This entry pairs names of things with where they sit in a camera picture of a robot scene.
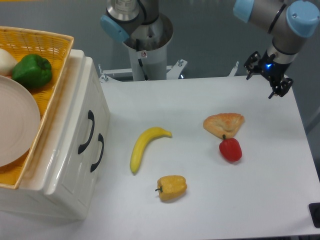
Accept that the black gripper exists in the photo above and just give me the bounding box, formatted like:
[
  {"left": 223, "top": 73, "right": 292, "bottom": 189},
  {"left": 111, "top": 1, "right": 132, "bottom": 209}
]
[{"left": 243, "top": 51, "right": 294, "bottom": 99}]

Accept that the black top drawer handle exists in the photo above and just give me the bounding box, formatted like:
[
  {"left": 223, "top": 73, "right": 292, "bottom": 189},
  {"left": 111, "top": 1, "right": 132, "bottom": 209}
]
[{"left": 77, "top": 109, "right": 96, "bottom": 155}]

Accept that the black drawer handle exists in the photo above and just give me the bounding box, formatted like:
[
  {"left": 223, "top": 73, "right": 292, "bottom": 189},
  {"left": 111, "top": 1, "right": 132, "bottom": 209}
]
[
  {"left": 77, "top": 109, "right": 96, "bottom": 155},
  {"left": 90, "top": 133, "right": 105, "bottom": 173}
]

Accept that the white drawer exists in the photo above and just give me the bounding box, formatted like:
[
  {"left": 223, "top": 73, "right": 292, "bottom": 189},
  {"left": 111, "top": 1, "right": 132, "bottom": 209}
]
[{"left": 44, "top": 56, "right": 111, "bottom": 196}]

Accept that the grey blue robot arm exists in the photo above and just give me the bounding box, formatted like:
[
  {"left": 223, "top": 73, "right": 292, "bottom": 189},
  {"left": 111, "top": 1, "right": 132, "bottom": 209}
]
[{"left": 100, "top": 0, "right": 320, "bottom": 97}]

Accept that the white drawer cabinet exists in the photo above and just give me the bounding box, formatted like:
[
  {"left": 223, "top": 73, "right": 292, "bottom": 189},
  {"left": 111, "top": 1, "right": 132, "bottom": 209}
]
[{"left": 0, "top": 50, "right": 111, "bottom": 219}]

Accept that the baked pastry bread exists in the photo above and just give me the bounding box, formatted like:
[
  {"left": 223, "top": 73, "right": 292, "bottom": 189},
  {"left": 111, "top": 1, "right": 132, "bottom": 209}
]
[{"left": 203, "top": 113, "right": 245, "bottom": 139}]

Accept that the red bell pepper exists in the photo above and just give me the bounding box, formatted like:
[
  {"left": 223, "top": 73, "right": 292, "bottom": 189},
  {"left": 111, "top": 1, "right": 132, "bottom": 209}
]
[{"left": 219, "top": 134, "right": 243, "bottom": 162}]

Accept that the yellow banana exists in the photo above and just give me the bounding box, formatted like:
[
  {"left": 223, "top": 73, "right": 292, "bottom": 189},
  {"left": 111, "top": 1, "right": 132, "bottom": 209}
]
[{"left": 129, "top": 126, "right": 172, "bottom": 175}]

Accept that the black object at table edge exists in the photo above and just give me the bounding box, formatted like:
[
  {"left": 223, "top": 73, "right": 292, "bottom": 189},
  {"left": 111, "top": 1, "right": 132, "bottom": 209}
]
[{"left": 308, "top": 202, "right": 320, "bottom": 229}]

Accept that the yellow bell pepper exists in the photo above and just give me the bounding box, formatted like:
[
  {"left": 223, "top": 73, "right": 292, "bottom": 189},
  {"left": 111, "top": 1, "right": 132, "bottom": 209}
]
[{"left": 155, "top": 175, "right": 188, "bottom": 202}]

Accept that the green bell pepper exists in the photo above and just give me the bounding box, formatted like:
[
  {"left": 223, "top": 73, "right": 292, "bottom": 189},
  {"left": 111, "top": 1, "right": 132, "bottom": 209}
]
[{"left": 11, "top": 54, "right": 53, "bottom": 89}]

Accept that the pink plate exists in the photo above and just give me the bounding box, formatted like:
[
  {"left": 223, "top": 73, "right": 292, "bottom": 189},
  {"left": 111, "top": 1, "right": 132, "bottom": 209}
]
[{"left": 0, "top": 76, "right": 41, "bottom": 166}]

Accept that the yellow woven basket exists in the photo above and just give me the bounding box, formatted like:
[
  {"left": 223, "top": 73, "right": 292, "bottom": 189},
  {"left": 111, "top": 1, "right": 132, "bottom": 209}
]
[{"left": 0, "top": 26, "right": 74, "bottom": 190}]

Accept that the white round vegetable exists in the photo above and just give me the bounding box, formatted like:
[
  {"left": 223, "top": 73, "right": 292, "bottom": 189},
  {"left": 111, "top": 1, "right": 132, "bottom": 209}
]
[{"left": 0, "top": 48, "right": 18, "bottom": 76}]

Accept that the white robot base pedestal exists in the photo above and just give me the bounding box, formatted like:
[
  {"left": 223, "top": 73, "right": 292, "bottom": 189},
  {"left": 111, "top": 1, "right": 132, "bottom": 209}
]
[{"left": 124, "top": 13, "right": 173, "bottom": 81}]

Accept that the black lower drawer handle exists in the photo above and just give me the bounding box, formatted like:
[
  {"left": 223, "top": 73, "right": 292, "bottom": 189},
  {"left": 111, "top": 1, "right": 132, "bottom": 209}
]
[{"left": 90, "top": 133, "right": 105, "bottom": 173}]

